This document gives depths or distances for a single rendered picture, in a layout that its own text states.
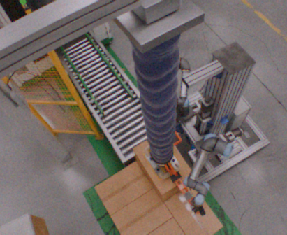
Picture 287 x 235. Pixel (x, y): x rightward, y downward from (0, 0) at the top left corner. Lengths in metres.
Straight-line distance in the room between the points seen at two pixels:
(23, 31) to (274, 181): 3.62
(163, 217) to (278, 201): 1.67
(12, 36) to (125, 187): 2.51
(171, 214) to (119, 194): 0.64
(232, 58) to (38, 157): 3.22
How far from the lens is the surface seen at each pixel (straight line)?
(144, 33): 1.00
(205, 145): 2.13
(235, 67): 2.04
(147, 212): 3.06
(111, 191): 3.16
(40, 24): 0.89
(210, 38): 5.09
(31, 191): 4.14
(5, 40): 0.90
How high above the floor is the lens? 3.57
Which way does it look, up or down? 63 degrees down
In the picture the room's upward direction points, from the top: 10 degrees counter-clockwise
